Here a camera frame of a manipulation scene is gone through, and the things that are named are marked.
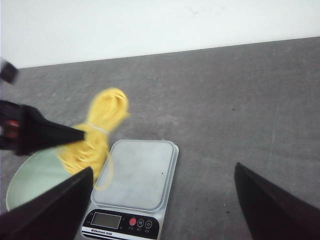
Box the yellow vermicelli noodle bundle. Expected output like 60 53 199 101
56 87 130 191

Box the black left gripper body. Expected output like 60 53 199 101
0 57 23 152

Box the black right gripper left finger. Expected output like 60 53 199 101
0 167 94 240

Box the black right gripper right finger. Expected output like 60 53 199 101
235 162 320 240

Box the light green shallow plate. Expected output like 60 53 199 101
5 148 72 211

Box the silver electronic kitchen scale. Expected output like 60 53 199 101
80 139 179 240

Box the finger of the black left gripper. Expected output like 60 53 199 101
15 105 85 156

